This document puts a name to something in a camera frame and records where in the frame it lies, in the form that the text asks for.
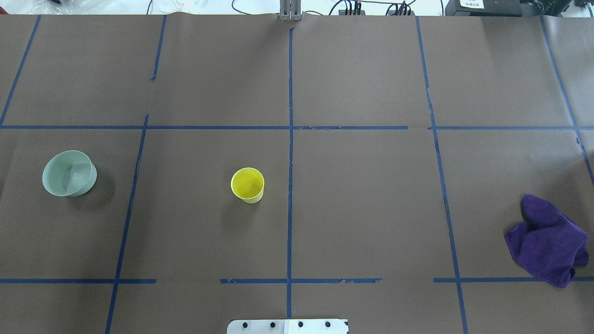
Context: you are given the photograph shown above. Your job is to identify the yellow plastic cup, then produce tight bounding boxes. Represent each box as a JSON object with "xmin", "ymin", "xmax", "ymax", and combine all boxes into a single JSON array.
[{"xmin": 230, "ymin": 167, "xmax": 265, "ymax": 204}]

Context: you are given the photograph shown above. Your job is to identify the pale green bowl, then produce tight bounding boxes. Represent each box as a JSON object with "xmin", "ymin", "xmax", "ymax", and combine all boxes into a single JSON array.
[{"xmin": 42, "ymin": 150, "xmax": 97, "ymax": 197}]

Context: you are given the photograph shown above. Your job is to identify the purple cloth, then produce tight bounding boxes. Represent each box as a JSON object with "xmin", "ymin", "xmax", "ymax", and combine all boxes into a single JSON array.
[{"xmin": 504, "ymin": 193, "xmax": 590, "ymax": 288}]

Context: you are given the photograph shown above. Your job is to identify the black computer box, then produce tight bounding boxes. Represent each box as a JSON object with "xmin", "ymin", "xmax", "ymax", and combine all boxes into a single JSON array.
[{"xmin": 444, "ymin": 0, "xmax": 522, "ymax": 17}]

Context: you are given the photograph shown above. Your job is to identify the grey aluminium profile post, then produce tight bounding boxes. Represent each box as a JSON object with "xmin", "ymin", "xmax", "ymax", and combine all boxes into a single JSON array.
[{"xmin": 278, "ymin": 0, "xmax": 303, "ymax": 22}]

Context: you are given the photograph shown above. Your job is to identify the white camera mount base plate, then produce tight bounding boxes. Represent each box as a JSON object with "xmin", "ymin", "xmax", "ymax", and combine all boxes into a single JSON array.
[{"xmin": 226, "ymin": 318, "xmax": 349, "ymax": 334}]

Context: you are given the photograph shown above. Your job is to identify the black usb hub with cables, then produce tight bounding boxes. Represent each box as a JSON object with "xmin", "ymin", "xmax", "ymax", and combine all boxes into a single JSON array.
[{"xmin": 333, "ymin": 0, "xmax": 365, "ymax": 16}]

